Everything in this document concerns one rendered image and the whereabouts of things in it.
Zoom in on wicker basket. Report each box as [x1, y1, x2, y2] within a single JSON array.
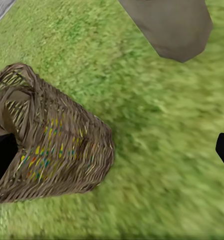
[[0, 61, 115, 204]]

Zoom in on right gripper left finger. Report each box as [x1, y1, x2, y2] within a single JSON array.
[[0, 133, 18, 180]]

